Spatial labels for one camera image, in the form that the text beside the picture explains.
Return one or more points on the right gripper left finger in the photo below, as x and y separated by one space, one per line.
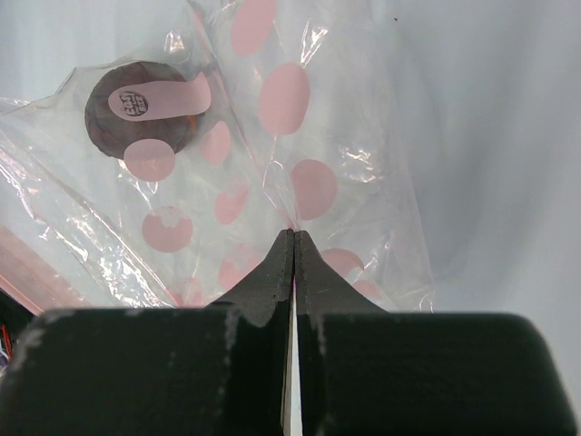
218 370

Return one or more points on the dark purple fake fruit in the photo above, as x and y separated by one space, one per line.
145 100

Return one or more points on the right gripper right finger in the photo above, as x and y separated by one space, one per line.
365 371

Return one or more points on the clear zip top bag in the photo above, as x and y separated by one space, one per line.
301 134

